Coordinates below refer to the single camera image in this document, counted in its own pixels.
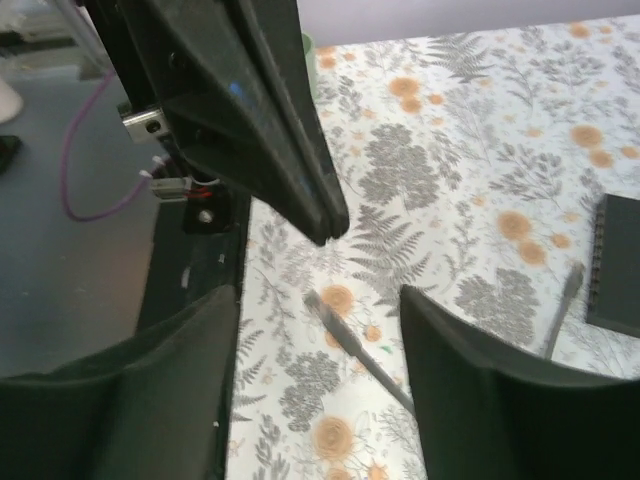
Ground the grey ethernet cable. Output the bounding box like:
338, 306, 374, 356
302, 260, 586, 418

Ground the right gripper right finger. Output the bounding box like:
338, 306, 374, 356
400, 285, 639, 480

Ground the black network switch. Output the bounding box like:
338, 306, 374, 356
586, 194, 639, 338

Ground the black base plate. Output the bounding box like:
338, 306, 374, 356
136, 193, 251, 332

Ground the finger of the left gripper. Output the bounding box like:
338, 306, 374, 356
237, 1, 349, 236
86, 1, 332, 245

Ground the floral table mat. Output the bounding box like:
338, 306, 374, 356
227, 16, 639, 479

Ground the green plastic cup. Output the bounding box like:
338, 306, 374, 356
302, 32, 317, 100

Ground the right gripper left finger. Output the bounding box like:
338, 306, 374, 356
1, 285, 237, 479

